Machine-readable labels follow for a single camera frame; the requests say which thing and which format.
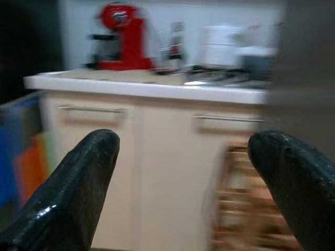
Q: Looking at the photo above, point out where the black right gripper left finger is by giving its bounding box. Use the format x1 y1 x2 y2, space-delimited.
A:
0 129 120 251

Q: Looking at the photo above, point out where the green flat board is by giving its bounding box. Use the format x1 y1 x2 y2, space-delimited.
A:
32 132 54 178

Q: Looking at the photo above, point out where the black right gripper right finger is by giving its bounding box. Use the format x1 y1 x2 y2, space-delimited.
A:
247 130 335 251

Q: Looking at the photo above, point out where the grey box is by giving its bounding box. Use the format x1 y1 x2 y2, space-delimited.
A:
237 47 276 82

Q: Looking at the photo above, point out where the white round container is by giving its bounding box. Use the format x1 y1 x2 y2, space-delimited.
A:
200 25 244 67

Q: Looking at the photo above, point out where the wooden slatted rack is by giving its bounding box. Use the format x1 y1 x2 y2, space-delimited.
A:
213 142 302 251

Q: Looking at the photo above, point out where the silver cabinet bar handle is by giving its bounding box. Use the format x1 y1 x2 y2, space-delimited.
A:
193 114 264 124
59 104 127 115

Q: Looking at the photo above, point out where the orange flat board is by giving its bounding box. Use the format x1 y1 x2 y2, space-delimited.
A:
14 146 50 204

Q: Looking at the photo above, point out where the red coffee machine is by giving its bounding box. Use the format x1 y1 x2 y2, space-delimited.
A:
83 2 158 72

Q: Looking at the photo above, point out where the black metal hob grate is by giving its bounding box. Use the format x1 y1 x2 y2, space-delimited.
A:
183 65 260 87

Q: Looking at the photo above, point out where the cream kitchen cabinet white countertop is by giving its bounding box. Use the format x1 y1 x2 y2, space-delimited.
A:
23 69 270 251

